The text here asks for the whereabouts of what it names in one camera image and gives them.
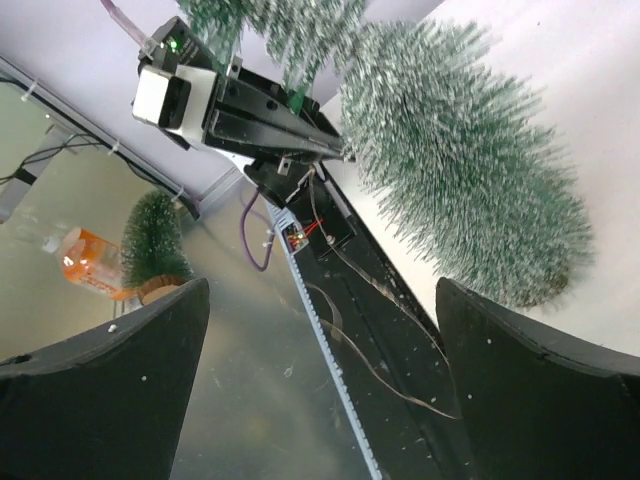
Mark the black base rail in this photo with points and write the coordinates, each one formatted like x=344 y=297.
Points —
x=390 y=352

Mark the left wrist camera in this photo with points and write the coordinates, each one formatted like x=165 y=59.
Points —
x=176 y=103

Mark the small frosted christmas tree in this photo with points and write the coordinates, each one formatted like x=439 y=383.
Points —
x=464 y=171

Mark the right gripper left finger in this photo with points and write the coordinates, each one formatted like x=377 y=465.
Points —
x=110 y=402

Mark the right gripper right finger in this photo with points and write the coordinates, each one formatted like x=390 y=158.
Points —
x=538 y=403

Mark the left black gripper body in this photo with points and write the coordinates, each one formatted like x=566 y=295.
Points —
x=248 y=116

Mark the orange plastic bottle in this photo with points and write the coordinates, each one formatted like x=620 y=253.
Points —
x=89 y=261

